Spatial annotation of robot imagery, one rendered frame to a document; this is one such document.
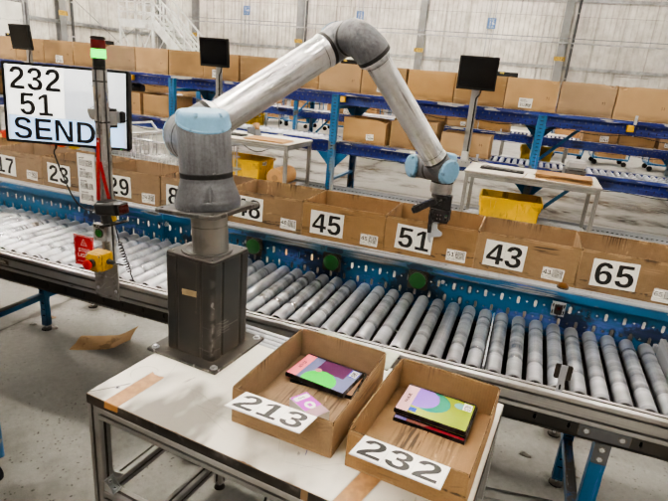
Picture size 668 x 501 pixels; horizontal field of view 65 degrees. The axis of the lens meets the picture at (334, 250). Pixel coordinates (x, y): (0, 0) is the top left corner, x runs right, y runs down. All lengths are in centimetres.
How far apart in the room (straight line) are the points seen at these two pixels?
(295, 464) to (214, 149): 83
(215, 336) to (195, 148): 55
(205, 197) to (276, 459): 71
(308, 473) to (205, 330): 56
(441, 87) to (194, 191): 549
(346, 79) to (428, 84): 106
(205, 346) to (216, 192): 47
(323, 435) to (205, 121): 86
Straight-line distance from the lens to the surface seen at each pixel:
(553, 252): 224
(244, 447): 135
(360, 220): 232
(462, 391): 155
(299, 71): 179
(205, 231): 156
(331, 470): 131
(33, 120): 241
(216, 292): 156
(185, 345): 170
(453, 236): 224
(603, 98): 670
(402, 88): 183
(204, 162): 150
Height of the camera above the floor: 161
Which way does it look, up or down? 19 degrees down
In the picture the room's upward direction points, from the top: 5 degrees clockwise
